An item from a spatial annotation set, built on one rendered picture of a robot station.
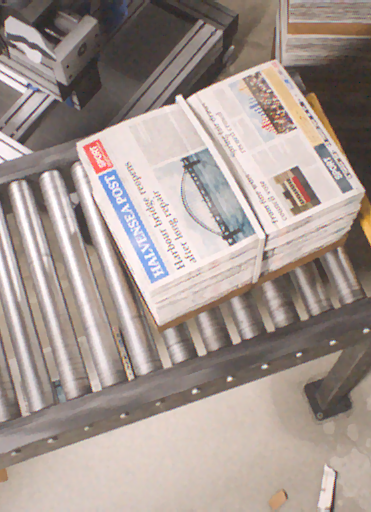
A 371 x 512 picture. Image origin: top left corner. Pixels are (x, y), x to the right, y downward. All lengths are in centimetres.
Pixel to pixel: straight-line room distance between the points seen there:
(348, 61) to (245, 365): 96
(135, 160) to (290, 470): 114
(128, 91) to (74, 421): 125
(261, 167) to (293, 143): 7
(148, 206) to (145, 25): 135
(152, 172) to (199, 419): 105
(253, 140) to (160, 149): 15
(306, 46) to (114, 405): 106
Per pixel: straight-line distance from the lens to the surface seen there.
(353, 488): 208
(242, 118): 121
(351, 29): 188
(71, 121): 223
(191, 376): 127
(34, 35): 108
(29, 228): 141
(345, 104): 213
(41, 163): 147
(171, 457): 206
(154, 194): 114
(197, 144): 118
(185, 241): 110
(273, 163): 117
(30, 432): 129
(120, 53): 236
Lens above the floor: 204
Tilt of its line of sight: 67 degrees down
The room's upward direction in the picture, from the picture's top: 4 degrees counter-clockwise
